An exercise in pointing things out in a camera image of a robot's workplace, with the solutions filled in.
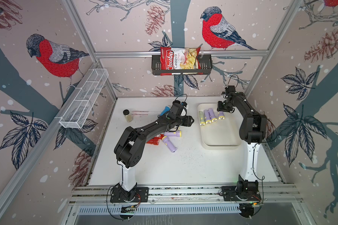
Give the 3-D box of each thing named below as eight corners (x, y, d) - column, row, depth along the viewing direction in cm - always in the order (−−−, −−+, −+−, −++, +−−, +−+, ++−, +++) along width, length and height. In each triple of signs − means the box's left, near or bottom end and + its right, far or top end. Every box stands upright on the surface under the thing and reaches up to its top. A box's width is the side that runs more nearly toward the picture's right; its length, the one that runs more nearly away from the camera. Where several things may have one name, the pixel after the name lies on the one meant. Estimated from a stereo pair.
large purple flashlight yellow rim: (172, 153, 90) (172, 151, 88) (161, 139, 97) (161, 137, 94) (177, 150, 92) (177, 148, 89) (166, 136, 98) (165, 134, 96)
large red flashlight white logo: (150, 149, 93) (149, 147, 90) (146, 143, 96) (146, 140, 93) (165, 140, 97) (165, 137, 94) (162, 134, 100) (161, 132, 97)
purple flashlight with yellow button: (164, 137, 98) (163, 135, 96) (164, 132, 101) (164, 130, 98) (181, 137, 98) (182, 135, 96) (181, 132, 100) (181, 130, 98)
